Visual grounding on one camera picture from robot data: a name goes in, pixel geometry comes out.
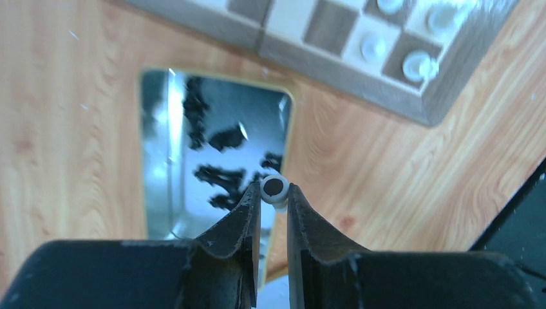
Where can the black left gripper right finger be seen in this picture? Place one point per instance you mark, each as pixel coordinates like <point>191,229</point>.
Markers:
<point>327,269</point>

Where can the gold metal tin box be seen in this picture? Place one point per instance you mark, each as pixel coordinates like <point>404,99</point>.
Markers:
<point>204,140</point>

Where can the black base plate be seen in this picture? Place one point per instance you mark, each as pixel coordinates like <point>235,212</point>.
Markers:
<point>518,231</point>

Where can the wooden chess board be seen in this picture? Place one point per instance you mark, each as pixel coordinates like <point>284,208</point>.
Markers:
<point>410,57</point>

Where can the white chess piece felt base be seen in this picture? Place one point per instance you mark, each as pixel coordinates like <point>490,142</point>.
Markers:
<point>274,191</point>

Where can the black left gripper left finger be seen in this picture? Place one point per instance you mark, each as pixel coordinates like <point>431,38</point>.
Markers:
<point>217,269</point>

